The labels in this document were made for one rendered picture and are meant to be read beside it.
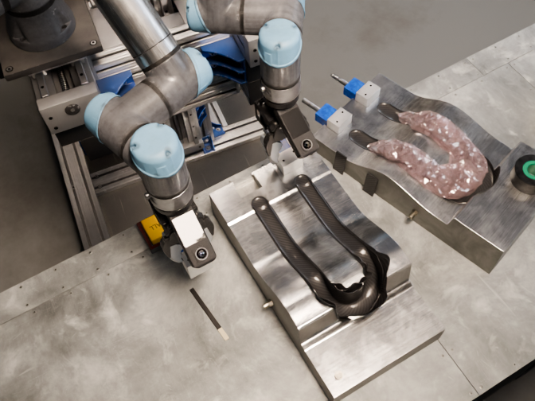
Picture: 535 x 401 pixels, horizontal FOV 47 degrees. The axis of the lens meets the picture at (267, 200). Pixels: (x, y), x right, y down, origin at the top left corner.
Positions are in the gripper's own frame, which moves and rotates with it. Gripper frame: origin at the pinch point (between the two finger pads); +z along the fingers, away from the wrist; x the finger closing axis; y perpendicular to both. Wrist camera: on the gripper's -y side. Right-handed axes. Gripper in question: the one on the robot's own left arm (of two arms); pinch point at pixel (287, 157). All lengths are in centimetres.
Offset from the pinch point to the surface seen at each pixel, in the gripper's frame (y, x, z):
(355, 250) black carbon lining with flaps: -26.7, 0.2, -0.2
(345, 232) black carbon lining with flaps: -21.3, -1.2, 2.5
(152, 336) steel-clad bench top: -17.1, 43.2, 11.6
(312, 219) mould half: -14.9, 2.8, 3.1
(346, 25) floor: 103, -92, 91
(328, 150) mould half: 0.8, -11.7, 7.3
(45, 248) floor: 66, 66, 92
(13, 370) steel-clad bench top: -9, 71, 12
